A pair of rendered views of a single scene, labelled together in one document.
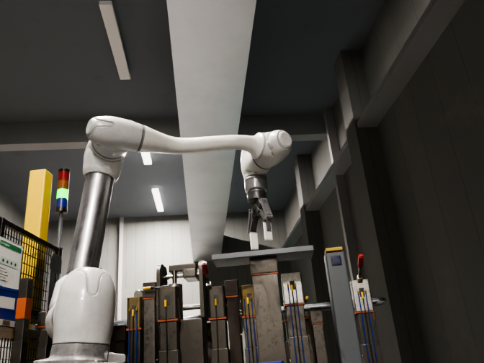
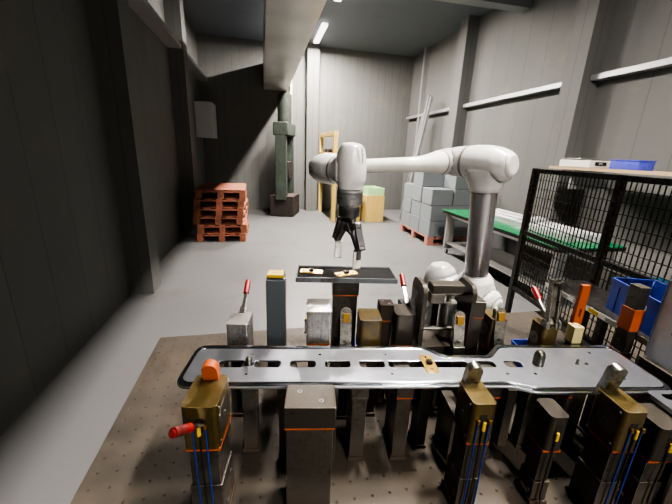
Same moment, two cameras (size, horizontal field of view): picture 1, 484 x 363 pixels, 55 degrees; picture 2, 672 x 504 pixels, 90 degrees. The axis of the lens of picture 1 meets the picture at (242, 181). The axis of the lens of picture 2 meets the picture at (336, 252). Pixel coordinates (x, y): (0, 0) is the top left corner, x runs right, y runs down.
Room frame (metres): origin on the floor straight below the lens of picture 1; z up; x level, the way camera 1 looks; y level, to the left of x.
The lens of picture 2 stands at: (2.87, -0.23, 1.59)
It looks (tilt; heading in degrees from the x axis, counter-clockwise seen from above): 17 degrees down; 174
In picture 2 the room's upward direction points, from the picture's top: 2 degrees clockwise
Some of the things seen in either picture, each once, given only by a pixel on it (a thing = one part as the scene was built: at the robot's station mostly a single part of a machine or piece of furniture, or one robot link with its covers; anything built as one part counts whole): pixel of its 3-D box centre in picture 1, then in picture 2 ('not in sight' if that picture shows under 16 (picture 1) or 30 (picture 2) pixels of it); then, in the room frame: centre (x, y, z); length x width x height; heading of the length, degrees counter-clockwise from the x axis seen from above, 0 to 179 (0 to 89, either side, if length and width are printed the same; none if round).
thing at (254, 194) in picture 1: (257, 203); (348, 218); (1.70, -0.05, 1.37); 0.08 x 0.07 x 0.09; 22
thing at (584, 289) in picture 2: not in sight; (568, 349); (1.91, 0.73, 0.95); 0.03 x 0.01 x 0.50; 87
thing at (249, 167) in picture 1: (255, 160); (349, 166); (1.69, -0.06, 1.55); 0.13 x 0.11 x 0.16; 30
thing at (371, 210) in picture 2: not in sight; (349, 176); (-5.78, 1.03, 1.03); 1.59 x 1.42 x 2.06; 6
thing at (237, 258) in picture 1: (263, 256); (345, 274); (1.69, -0.05, 1.16); 0.37 x 0.14 x 0.02; 87
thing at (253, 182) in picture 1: (256, 186); (349, 198); (1.70, -0.05, 1.44); 0.09 x 0.09 x 0.06
